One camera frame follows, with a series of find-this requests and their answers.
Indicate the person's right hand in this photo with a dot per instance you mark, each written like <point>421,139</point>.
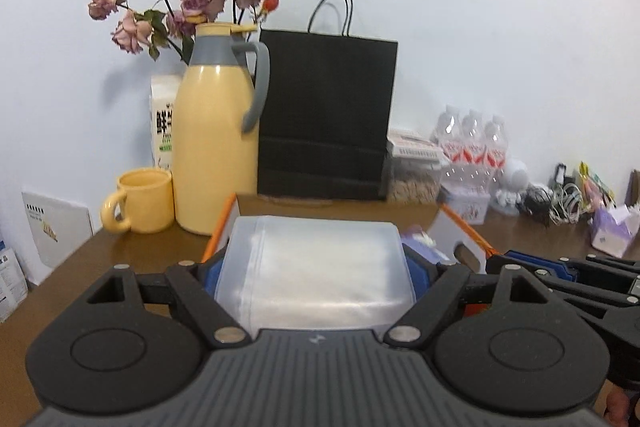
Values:
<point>624,404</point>

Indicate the clear plastic box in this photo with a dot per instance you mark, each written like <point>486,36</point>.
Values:
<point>315,272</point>

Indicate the black paper bag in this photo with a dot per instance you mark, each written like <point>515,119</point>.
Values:
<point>325,117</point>

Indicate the black charger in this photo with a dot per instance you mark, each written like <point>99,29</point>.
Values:
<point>560,174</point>

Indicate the red cardboard box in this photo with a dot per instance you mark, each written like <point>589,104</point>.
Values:
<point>465,234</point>

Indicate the purple tissue pack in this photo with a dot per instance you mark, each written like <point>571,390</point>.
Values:
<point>612,232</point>

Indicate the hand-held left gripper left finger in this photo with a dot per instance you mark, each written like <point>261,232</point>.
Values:
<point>212,282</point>

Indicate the small white robot toy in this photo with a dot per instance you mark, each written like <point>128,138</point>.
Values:
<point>515,179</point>

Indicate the white printed tin box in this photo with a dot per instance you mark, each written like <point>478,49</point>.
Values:
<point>467,207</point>

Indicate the white milk carton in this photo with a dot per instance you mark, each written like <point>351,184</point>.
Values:
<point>164,122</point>

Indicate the yellow mug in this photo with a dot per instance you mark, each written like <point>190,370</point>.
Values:
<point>145,202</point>

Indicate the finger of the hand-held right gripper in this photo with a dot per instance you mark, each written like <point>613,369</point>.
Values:
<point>600,292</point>
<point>545,264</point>

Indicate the purple woven pouch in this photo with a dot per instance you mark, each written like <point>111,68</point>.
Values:
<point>432,252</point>

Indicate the yellow-green snack packet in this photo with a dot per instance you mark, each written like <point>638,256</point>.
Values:
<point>595,187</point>

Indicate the blue and white packet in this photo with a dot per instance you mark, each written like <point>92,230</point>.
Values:
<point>10,277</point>

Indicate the clear container with white lid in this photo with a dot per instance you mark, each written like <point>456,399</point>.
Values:
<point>412,177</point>

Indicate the brown object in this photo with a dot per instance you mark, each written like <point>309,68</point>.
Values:
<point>635,187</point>

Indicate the white wall panel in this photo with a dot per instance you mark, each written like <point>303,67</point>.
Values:
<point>55,227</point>

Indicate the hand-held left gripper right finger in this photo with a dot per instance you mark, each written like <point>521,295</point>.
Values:
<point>422,269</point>

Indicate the yellow thermos jug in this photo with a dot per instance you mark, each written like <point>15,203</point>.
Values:
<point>215,147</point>

